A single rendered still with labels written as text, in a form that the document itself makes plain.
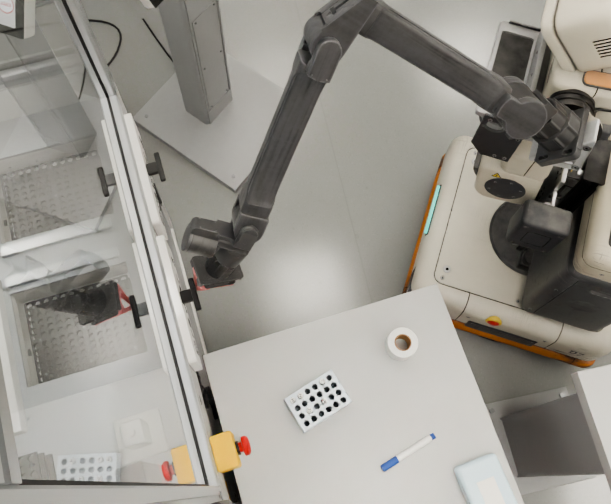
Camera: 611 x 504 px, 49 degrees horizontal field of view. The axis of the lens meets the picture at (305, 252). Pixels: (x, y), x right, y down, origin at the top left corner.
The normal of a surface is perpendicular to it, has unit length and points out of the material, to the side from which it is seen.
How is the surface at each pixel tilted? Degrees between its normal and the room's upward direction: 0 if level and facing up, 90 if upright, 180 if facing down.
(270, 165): 58
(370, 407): 0
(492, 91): 50
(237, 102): 0
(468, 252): 0
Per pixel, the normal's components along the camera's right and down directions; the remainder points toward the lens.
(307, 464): 0.03, -0.33
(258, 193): 0.15, 0.50
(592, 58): -0.31, 0.89
